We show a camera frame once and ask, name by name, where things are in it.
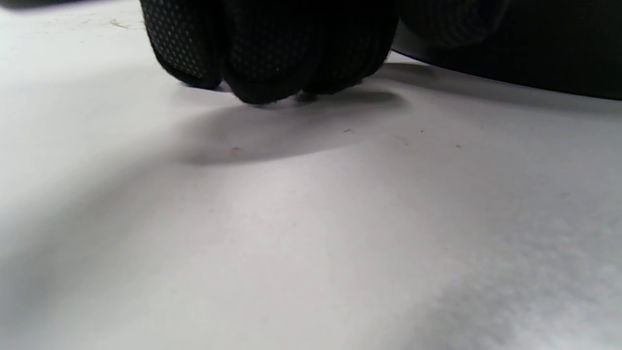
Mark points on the person's left hand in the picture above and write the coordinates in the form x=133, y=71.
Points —
x=272, y=43

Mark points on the black frying pan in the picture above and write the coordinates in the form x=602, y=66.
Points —
x=559, y=53

